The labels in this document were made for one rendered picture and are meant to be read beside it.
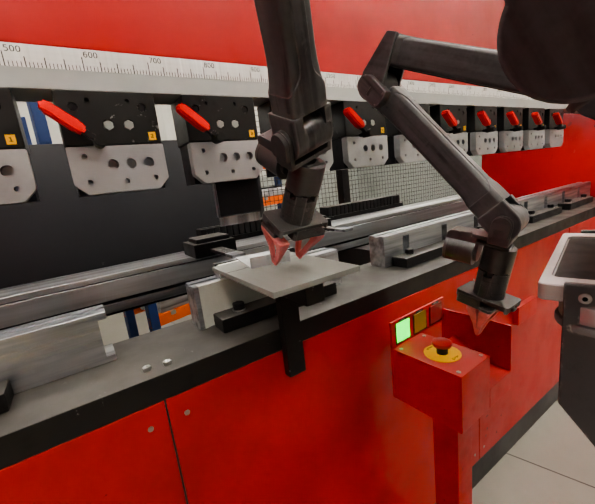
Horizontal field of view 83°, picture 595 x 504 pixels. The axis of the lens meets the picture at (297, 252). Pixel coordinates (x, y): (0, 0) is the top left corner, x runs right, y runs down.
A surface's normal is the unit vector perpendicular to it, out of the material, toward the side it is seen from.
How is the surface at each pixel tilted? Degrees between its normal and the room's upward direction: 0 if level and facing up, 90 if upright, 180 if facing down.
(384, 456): 90
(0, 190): 90
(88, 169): 90
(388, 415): 90
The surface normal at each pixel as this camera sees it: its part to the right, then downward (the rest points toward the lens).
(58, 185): 0.55, 0.11
